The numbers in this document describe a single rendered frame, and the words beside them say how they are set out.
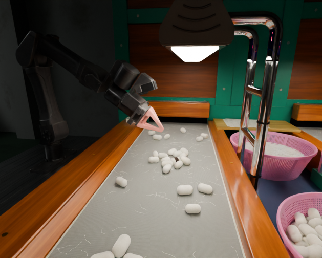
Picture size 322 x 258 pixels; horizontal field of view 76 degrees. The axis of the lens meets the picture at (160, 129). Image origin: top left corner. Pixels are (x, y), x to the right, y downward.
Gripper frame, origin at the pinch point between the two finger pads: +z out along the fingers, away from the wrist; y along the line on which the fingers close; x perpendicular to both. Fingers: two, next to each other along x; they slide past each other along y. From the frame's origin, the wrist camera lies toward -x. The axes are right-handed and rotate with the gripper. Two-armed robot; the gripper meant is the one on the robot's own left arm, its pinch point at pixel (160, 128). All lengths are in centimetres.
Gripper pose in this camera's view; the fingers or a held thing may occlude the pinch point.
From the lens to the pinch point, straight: 64.3
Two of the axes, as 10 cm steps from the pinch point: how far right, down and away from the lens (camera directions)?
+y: 1.5, -2.7, 9.5
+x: -5.9, 7.5, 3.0
